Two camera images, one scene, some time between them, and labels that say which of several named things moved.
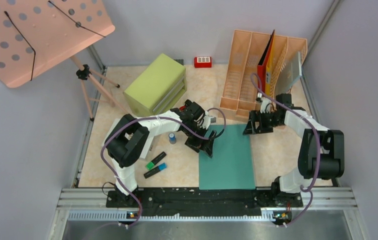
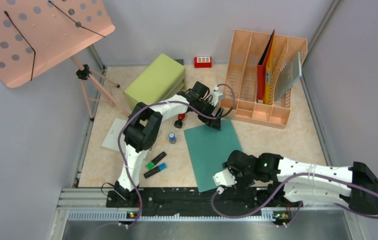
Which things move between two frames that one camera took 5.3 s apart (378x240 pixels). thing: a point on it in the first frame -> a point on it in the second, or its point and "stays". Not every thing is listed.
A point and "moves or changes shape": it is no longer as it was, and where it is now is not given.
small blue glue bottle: (172, 138) stays
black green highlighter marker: (151, 164) stays
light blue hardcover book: (290, 73) stays
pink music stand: (18, 40) stays
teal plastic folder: (230, 167) moves or changes shape
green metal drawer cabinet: (158, 88) stays
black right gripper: (255, 116) -> (240, 183)
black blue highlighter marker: (155, 170) stays
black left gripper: (202, 144) -> (212, 107)
